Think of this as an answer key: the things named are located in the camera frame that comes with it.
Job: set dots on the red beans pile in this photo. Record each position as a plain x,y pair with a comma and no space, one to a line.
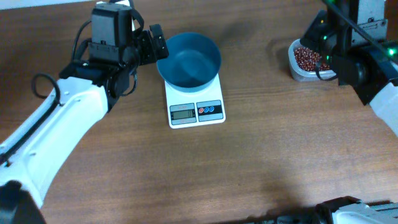
307,60

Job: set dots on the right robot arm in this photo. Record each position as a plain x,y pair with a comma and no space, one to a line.
351,38

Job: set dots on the clear plastic bean container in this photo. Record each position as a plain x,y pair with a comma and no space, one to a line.
297,73

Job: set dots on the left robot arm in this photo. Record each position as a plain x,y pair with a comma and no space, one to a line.
102,69

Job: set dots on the white digital kitchen scale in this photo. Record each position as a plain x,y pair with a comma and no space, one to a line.
198,108

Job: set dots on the blue plastic bowl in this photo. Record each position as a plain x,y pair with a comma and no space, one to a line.
193,63

